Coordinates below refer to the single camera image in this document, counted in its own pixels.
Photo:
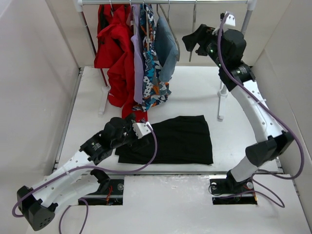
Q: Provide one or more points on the lilac garment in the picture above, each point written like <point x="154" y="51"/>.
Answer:
<point x="138" y="56"/>

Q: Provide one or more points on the black trousers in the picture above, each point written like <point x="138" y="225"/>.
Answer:
<point x="180" y="140"/>

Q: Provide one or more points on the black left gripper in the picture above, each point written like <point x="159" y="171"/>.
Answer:
<point x="129" y="125"/>

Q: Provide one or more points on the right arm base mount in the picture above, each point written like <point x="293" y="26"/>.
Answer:
<point x="238" y="194"/>

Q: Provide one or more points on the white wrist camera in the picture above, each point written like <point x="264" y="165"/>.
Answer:
<point x="142" y="129"/>
<point x="229" y="22"/>

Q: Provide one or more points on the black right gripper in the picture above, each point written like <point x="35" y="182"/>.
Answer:
<point x="203" y="35"/>

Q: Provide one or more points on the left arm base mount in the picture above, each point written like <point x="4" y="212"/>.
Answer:
<point x="112" y="196"/>

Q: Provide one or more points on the white rack left foot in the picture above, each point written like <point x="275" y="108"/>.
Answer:
<point x="105" y="91"/>

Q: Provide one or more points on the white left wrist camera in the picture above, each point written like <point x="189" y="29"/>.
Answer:
<point x="142" y="129"/>

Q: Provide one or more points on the grey hanger with denim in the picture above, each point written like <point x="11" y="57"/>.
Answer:
<point x="167" y="18"/>

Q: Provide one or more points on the blue denim shorts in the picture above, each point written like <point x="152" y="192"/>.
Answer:
<point x="166" y="49"/>

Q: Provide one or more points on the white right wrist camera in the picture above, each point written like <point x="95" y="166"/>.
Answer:
<point x="229" y="22"/>

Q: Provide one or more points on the metal clothes rack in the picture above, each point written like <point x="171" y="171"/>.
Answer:
<point x="79" y="8"/>

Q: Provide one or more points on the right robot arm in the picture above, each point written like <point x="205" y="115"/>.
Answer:
<point x="271" y="139"/>

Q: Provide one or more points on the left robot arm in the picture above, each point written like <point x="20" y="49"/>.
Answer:
<point x="80" y="175"/>

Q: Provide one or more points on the colourful patterned shorts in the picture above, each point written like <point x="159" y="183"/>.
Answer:
<point x="154" y="91"/>

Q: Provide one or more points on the red jacket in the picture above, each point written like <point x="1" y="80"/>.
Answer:
<point x="116" y="54"/>

